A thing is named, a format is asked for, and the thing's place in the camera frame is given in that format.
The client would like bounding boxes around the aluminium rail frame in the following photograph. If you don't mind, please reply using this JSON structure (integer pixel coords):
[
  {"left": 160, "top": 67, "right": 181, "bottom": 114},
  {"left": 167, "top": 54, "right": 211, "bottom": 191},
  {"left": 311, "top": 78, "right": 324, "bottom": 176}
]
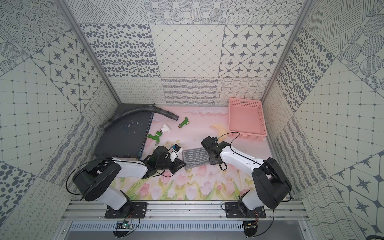
[{"left": 62, "top": 201, "right": 309, "bottom": 221}]

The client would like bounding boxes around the small green toy piece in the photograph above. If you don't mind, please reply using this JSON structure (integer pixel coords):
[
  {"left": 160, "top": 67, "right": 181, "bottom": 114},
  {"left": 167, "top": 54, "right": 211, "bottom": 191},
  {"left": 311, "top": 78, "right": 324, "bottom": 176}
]
[{"left": 178, "top": 117, "right": 189, "bottom": 128}]

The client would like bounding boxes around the right black controller box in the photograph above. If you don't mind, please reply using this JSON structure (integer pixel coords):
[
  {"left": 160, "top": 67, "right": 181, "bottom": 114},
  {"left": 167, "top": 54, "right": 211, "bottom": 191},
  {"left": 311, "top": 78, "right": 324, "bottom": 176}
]
[{"left": 243, "top": 221, "right": 258, "bottom": 238}]

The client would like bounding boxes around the yellow crescent moon toy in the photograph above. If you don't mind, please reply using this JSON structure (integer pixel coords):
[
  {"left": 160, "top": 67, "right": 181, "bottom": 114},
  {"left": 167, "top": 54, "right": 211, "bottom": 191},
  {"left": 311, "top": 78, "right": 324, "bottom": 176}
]
[{"left": 210, "top": 124, "right": 228, "bottom": 141}]

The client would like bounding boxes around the grey striped square dishcloth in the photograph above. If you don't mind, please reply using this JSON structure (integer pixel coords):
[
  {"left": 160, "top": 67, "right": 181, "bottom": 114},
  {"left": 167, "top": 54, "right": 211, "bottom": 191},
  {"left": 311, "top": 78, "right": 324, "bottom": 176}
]
[{"left": 183, "top": 148, "right": 211, "bottom": 170}]

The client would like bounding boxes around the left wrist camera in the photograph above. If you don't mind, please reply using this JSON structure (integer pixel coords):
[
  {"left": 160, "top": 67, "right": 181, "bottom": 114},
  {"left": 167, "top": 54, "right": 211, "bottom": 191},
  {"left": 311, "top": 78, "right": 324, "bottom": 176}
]
[{"left": 171, "top": 144, "right": 183, "bottom": 156}]

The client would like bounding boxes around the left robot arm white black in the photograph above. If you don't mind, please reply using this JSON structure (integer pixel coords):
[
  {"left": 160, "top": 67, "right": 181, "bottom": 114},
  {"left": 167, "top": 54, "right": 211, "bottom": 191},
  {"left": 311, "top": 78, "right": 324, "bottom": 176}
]
[{"left": 73, "top": 146, "right": 186, "bottom": 211}]

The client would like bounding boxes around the dark grey tray mat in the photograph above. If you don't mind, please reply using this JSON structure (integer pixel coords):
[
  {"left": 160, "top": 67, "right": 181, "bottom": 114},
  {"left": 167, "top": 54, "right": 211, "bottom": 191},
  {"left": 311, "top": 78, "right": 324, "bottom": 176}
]
[{"left": 94, "top": 112, "right": 154, "bottom": 159}]

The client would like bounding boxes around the green circuit board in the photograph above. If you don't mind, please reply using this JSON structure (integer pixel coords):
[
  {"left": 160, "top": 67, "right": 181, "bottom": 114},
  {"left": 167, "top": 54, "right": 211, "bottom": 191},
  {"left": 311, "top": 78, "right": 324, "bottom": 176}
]
[{"left": 116, "top": 222, "right": 134, "bottom": 231}]

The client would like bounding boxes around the pink plastic basket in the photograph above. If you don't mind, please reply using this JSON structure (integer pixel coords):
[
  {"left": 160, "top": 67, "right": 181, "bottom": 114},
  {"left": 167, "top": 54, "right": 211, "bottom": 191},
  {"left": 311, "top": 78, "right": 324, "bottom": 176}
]
[{"left": 228, "top": 98, "right": 268, "bottom": 141}]

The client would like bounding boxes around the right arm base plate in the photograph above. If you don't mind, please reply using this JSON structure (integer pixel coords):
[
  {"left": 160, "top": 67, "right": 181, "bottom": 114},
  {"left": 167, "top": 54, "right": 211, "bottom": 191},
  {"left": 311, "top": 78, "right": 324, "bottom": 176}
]
[{"left": 221, "top": 202, "right": 266, "bottom": 219}]

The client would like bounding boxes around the pink floral table mat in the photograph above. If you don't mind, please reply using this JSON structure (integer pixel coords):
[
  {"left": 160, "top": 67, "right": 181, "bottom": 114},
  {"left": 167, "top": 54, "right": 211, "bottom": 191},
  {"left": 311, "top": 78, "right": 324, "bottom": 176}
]
[{"left": 113, "top": 106, "right": 272, "bottom": 201}]

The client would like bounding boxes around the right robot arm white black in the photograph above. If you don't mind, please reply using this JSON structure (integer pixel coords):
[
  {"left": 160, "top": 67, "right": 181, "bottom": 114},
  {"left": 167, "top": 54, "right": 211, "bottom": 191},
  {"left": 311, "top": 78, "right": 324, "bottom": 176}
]
[{"left": 201, "top": 136, "right": 292, "bottom": 211}]

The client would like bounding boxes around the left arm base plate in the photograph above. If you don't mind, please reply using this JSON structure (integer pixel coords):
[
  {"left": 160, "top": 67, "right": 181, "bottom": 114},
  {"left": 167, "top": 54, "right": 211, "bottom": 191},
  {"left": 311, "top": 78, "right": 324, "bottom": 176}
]
[{"left": 105, "top": 202, "right": 148, "bottom": 219}]

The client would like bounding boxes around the green white toy piece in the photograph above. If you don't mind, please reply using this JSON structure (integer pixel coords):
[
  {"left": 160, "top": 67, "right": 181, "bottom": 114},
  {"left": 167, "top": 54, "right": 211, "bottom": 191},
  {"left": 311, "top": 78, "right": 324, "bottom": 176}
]
[{"left": 147, "top": 124, "right": 171, "bottom": 147}]

